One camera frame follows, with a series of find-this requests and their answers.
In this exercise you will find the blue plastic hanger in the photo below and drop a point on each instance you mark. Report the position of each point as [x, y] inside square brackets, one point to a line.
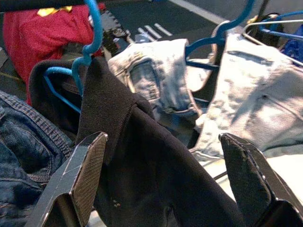
[98, 28]
[244, 10]
[279, 33]

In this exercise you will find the bright blue garment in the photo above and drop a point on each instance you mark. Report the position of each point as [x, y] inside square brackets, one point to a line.
[294, 50]

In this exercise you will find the black polo shirt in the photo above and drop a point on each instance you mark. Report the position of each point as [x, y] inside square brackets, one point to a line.
[146, 170]

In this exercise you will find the light denim jacket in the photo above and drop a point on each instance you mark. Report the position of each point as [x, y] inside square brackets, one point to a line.
[248, 94]

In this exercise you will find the dark blue denim garment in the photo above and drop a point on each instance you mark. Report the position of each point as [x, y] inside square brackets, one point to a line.
[19, 153]

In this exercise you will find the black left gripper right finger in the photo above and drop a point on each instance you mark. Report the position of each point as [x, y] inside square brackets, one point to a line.
[248, 189]

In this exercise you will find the black foam puzzle mat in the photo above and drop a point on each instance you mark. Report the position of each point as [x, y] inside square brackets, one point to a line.
[112, 35]

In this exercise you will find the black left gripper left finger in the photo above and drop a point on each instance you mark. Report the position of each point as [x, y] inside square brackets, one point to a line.
[71, 189]

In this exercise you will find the black clothes rack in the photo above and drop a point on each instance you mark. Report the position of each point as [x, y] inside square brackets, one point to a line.
[35, 4]

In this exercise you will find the red garment yellow print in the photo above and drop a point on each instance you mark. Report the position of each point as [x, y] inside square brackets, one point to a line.
[35, 35]

